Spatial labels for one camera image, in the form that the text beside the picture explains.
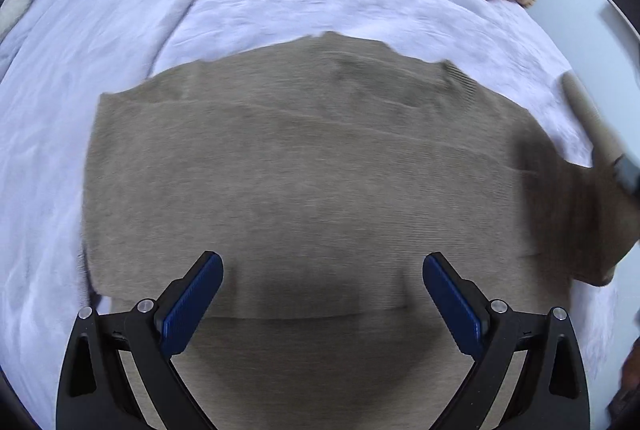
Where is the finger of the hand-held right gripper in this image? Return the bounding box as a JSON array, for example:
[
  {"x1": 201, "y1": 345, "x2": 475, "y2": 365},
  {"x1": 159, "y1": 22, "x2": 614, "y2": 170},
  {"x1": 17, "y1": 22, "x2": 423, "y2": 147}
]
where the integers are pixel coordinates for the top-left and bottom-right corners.
[{"x1": 612, "y1": 154, "x2": 640, "y2": 202}]

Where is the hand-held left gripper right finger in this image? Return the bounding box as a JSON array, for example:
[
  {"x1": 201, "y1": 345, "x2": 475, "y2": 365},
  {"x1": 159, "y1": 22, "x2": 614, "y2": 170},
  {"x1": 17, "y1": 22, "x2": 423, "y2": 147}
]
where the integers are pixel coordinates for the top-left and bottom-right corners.
[{"x1": 422, "y1": 252, "x2": 591, "y2": 430}]

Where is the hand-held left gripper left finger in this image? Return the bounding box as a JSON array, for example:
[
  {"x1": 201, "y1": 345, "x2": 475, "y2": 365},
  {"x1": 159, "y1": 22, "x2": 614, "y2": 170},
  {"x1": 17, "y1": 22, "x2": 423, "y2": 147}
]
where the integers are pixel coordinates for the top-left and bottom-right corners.
[{"x1": 56, "y1": 251, "x2": 224, "y2": 430}]

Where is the olive knit sweater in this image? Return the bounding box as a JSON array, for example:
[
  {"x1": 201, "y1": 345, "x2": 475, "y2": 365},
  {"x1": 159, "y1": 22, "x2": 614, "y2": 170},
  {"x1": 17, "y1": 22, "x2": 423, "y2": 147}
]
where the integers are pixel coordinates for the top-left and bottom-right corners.
[{"x1": 80, "y1": 31, "x2": 640, "y2": 430}]

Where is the white round cushion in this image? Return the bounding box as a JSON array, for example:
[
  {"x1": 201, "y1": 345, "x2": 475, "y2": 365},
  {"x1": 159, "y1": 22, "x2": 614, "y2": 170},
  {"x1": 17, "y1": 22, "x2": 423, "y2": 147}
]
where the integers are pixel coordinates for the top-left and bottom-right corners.
[{"x1": 0, "y1": 0, "x2": 33, "y2": 36}]

